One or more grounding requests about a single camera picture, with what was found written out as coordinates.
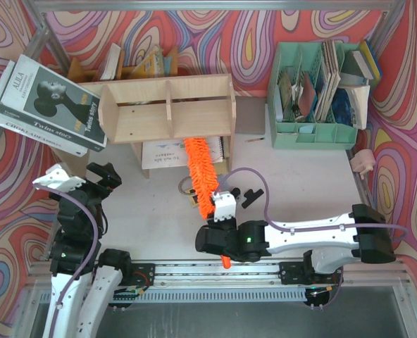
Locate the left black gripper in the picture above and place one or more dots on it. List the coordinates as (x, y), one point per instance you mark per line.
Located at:
(98, 181)

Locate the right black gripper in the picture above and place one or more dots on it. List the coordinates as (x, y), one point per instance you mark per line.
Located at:
(244, 196)

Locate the orange microfiber duster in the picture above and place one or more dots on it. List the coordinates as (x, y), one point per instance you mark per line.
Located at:
(202, 173)

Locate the small stapler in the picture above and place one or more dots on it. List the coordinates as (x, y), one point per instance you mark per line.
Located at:
(236, 192)

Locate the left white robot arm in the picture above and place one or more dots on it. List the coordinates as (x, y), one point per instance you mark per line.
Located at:
(83, 279)

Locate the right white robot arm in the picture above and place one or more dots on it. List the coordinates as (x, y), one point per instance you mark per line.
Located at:
(328, 244)

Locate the light wooden bookshelf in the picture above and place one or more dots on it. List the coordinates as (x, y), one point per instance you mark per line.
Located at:
(162, 108)

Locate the black clip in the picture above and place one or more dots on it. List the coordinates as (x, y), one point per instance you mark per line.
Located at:
(250, 196)

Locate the spiral sketchbook with frog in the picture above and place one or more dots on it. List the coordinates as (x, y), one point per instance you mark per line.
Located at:
(172, 153)

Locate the small beige box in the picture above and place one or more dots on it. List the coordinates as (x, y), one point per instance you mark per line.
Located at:
(193, 200)

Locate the white book in rack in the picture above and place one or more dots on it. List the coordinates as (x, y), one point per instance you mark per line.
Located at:
(108, 68)

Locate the small pencil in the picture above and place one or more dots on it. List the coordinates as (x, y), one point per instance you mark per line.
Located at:
(255, 139)

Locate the yellow book in rack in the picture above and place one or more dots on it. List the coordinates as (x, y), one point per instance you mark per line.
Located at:
(151, 66)

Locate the large Twins story magazine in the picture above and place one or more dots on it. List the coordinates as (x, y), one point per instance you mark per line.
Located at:
(47, 101)

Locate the grey notebook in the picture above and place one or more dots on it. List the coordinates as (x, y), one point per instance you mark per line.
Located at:
(250, 112)

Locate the white book under magazine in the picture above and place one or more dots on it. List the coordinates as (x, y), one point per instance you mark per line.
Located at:
(32, 132)

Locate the pink pig figurine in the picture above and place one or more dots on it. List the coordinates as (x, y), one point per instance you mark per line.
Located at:
(363, 162)

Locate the mint green desk organizer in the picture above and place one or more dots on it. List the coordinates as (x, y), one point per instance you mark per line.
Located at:
(319, 131)

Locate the red brown booklet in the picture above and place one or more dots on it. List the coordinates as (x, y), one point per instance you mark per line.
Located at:
(308, 97)

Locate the blue patterned book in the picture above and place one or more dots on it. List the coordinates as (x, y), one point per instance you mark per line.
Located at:
(341, 107)

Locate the white open book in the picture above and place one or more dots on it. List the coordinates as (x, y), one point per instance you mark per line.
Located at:
(358, 99)

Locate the grey book on organizer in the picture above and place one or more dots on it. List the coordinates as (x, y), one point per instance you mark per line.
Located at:
(355, 63)

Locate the blue yellow book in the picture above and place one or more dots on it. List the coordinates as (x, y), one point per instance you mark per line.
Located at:
(365, 48)

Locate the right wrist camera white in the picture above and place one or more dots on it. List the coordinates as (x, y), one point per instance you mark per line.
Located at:
(224, 206)

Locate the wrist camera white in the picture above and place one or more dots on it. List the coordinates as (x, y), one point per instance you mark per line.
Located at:
(224, 206)
(57, 177)

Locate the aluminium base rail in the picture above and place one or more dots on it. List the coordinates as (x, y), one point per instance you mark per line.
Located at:
(204, 281)

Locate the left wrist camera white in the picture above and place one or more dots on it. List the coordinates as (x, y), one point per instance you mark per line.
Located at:
(57, 177)

